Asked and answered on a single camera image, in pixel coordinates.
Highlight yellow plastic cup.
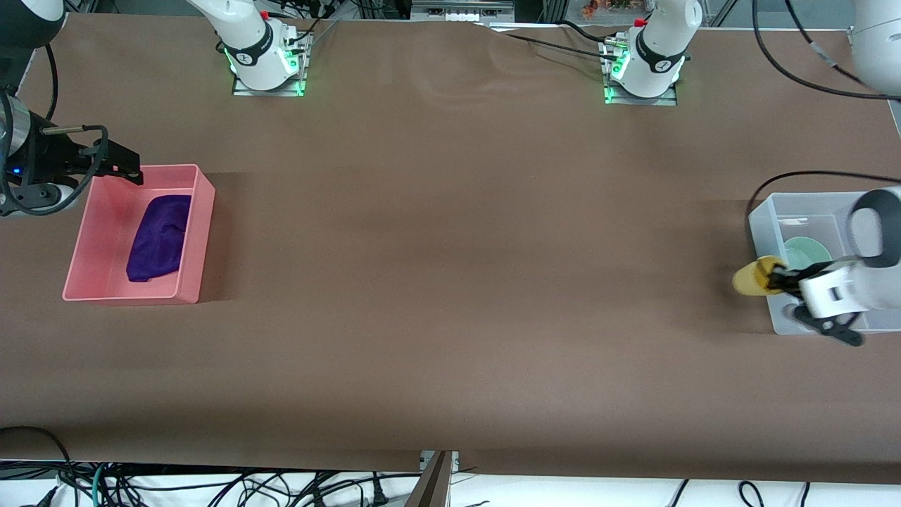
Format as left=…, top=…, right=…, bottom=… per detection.
left=732, top=256, right=788, bottom=297

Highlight brown table cover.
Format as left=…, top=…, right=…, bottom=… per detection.
left=0, top=13, right=901, bottom=485

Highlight thick black floor cable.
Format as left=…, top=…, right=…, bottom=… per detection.
left=0, top=426, right=78, bottom=507

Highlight small aluminium bracket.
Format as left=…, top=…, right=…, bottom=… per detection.
left=420, top=451, right=460, bottom=474

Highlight orange red small objects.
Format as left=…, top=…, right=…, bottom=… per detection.
left=581, top=0, right=648, bottom=19

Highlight black cable tangle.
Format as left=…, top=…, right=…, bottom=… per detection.
left=42, top=468, right=396, bottom=507

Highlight pink plastic bin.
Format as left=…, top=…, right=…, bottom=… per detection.
left=62, top=164, right=216, bottom=305

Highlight aluminium frame profile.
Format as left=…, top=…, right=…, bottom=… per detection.
left=412, top=0, right=516, bottom=22

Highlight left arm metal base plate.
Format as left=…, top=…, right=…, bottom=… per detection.
left=604, top=39, right=679, bottom=106

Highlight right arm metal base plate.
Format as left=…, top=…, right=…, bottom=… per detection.
left=232, top=32, right=311, bottom=97

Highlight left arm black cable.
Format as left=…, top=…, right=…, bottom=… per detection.
left=748, top=0, right=901, bottom=219

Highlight brown wooden beam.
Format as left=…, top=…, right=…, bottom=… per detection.
left=405, top=451, right=453, bottom=507

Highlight black power cable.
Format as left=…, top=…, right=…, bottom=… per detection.
left=489, top=28, right=620, bottom=63
left=560, top=20, right=615, bottom=44

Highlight purple cloth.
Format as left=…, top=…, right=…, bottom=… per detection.
left=126, top=194, right=192, bottom=283

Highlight light green bowl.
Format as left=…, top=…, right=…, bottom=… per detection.
left=781, top=237, right=833, bottom=274

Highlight translucent plastic bin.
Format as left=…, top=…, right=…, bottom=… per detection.
left=748, top=192, right=901, bottom=336

